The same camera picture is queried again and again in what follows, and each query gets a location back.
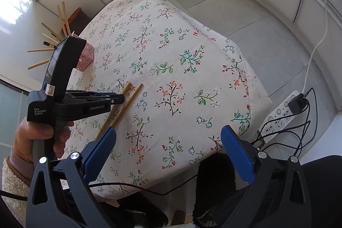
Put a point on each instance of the pink perforated utensil holder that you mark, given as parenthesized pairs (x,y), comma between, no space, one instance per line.
(86,57)

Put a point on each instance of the floral tablecloth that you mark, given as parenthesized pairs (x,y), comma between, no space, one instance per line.
(186,82)

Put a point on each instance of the white power strip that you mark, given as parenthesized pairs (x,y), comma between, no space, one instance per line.
(278,119)

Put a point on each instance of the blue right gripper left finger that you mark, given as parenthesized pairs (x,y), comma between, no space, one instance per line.
(96,153)

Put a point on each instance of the bamboo chopstick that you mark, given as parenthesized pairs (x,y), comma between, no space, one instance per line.
(126,105)
(65,19)
(38,64)
(62,21)
(40,50)
(49,29)
(110,117)

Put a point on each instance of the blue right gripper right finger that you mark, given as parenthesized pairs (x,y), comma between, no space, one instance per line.
(240,152)

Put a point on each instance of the person's left hand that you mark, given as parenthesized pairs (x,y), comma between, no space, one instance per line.
(29,131)

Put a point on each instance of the brown bin with orange rim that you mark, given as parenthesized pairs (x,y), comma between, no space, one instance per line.
(78,21)

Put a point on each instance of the black power adapter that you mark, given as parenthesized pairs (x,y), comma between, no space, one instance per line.
(298,104)

